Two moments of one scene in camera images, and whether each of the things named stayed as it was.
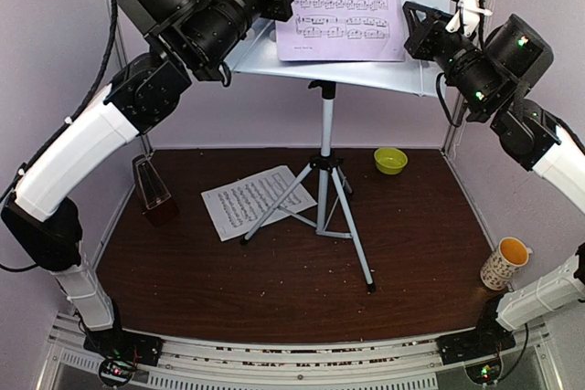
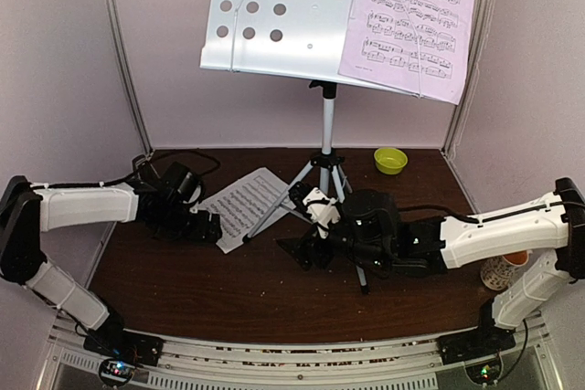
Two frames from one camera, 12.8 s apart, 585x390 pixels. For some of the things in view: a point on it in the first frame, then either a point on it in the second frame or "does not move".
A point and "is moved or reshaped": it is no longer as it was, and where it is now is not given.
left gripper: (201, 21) to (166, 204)
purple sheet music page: (346, 7) is moved or reshaped
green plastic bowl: (389, 161) does not move
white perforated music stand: (316, 196) to (286, 15)
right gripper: (419, 44) to (301, 249)
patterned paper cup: (510, 255) does not move
